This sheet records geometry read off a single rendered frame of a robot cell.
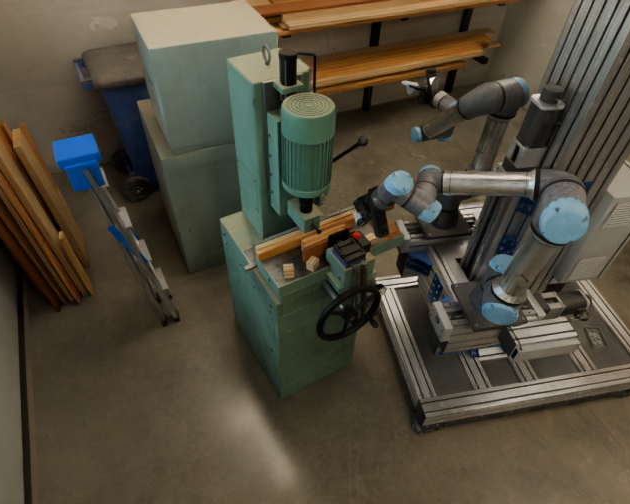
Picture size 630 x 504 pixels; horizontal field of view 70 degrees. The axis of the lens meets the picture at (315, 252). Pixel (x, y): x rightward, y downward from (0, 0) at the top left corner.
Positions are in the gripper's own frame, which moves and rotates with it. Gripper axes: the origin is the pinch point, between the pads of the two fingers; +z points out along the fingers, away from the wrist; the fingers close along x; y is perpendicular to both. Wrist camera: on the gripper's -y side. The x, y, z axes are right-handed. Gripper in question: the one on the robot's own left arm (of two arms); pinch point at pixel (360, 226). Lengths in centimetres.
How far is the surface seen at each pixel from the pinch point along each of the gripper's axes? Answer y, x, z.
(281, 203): 22.4, 18.5, 15.1
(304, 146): 26.4, 17.9, -22.4
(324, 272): -8.6, 13.0, 18.7
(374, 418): -80, -2, 78
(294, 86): 47, 12, -23
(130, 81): 154, 37, 109
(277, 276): -2.9, 30.9, 19.4
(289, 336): -25, 29, 47
